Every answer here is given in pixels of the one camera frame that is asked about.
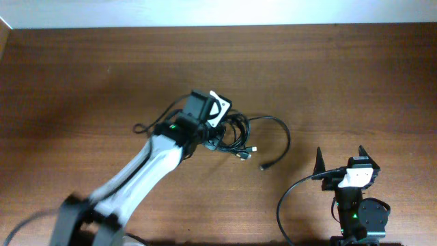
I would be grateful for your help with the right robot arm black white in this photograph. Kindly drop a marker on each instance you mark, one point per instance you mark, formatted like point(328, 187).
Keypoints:
point(362, 220)

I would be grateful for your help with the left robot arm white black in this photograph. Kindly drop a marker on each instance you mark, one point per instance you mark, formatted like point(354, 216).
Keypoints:
point(100, 219)

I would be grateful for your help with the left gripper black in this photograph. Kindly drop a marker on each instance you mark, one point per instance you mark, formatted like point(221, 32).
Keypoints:
point(218, 132)

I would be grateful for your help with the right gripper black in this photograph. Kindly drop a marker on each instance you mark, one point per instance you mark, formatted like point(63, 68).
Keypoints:
point(330, 184)

